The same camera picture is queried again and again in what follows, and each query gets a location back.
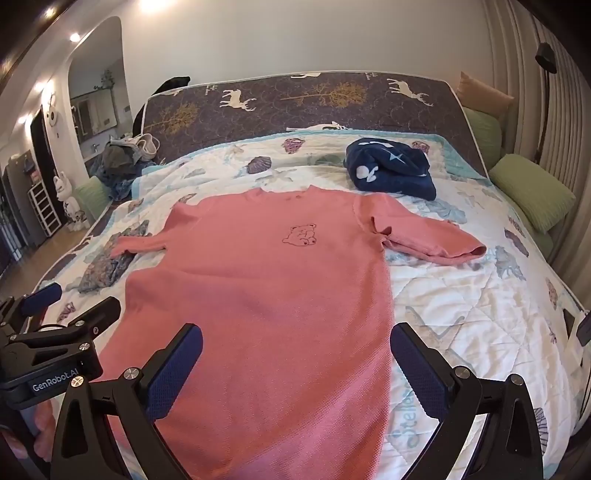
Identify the white cat figurine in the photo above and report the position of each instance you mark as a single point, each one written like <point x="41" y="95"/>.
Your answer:
<point x="63" y="194"/>

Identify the beige curtain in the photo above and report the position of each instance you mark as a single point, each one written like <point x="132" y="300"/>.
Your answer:
<point x="531" y="27"/>

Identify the white rabbit wall clock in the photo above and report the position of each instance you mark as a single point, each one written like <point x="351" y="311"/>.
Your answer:
<point x="51" y="117"/>

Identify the pile of dark clothes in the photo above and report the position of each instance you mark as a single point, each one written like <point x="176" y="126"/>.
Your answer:
<point x="115" y="164"/>

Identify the black floor lamp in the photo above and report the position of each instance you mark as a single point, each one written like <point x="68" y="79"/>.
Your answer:
<point x="546" y="57"/>

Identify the wall mirror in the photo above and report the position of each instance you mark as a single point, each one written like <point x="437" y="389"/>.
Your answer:
<point x="94" y="113"/>

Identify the ceiling light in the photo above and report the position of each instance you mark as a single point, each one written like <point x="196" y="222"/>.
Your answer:
<point x="150" y="4"/>
<point x="75" y="37"/>

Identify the white seashell print quilt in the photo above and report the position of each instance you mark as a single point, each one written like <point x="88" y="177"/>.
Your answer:
<point x="461" y="300"/>

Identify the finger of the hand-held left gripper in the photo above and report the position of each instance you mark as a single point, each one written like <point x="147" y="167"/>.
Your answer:
<point x="42" y="294"/>
<point x="99" y="314"/>

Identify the person's left hand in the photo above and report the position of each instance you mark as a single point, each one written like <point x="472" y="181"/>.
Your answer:
<point x="45" y="427"/>

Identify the floral print garment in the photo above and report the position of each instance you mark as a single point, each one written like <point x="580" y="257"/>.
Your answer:
<point x="104" y="270"/>

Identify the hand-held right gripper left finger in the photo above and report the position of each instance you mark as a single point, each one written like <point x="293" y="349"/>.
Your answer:
<point x="178" y="369"/>

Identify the orange pillow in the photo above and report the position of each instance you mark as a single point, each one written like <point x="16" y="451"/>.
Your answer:
<point x="485" y="94"/>

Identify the large green pillow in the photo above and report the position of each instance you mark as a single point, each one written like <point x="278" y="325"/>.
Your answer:
<point x="531" y="191"/>

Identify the pink t-shirt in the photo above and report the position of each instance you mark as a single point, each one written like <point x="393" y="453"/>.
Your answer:
<point x="258" y="300"/>

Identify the green cushion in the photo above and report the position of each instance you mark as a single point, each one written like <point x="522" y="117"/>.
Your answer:
<point x="92" y="198"/>

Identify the black cabinet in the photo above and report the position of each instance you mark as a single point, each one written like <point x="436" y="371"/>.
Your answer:
<point x="16" y="217"/>

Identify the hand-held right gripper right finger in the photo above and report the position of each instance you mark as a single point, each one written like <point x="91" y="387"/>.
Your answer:
<point x="418" y="374"/>

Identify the navy star plush toy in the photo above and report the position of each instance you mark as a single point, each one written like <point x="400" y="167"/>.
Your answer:
<point x="392" y="170"/>

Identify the white cloth bag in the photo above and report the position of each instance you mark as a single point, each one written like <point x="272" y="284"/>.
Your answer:
<point x="147" y="145"/>

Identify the brown deer print blanket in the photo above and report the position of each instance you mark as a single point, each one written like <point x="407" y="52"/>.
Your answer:
<point x="277" y="115"/>

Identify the small green pillow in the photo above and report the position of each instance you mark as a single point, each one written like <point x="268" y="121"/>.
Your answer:
<point x="482" y="134"/>

